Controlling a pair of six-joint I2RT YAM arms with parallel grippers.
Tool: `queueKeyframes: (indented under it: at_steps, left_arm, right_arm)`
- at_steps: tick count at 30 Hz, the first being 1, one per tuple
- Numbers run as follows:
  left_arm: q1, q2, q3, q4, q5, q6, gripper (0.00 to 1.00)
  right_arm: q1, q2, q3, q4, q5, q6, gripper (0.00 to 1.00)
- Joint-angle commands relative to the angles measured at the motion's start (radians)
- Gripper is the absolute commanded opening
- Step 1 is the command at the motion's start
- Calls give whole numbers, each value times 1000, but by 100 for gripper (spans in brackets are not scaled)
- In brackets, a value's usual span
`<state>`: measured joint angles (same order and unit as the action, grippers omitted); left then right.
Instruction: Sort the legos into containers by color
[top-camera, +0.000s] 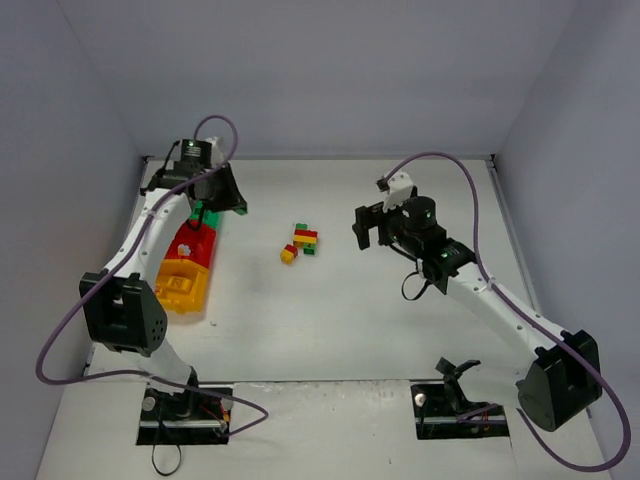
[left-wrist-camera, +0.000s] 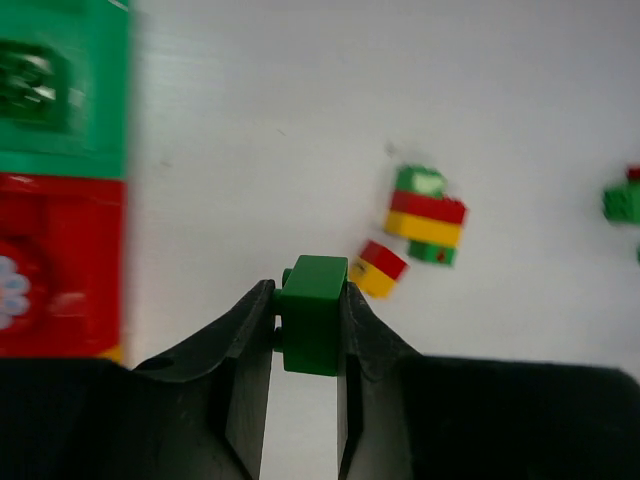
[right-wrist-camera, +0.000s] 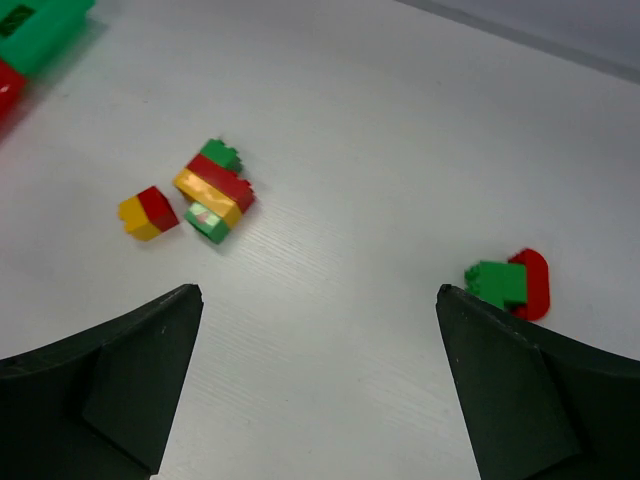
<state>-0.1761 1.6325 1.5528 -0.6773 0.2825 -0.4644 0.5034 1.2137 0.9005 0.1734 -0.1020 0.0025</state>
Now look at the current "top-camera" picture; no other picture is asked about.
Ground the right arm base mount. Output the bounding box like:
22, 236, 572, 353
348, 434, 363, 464
410, 382, 510, 441

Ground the yellow red lego block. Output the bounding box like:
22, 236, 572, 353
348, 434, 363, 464
280, 244, 299, 265

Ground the yellow plastic bin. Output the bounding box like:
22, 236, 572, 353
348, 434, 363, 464
155, 259, 209, 314

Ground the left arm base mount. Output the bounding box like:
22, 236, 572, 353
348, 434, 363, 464
136, 387, 234, 446

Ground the multicolor lego block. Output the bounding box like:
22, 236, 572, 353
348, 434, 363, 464
292, 223, 319, 256

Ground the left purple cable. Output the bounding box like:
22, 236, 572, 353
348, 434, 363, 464
35, 114, 270, 436

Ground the red plastic bin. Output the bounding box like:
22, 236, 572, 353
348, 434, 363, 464
165, 223, 216, 268

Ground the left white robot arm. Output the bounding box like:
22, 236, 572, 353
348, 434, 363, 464
79, 137, 247, 395

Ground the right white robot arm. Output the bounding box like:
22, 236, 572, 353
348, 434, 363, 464
352, 171, 602, 432

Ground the green plastic bin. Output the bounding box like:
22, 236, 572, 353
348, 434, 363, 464
189, 201, 222, 230

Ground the purple cable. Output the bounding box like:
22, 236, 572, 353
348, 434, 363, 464
384, 151, 630, 474
35, 114, 270, 436

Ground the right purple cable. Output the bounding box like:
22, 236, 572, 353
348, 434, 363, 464
384, 151, 630, 474

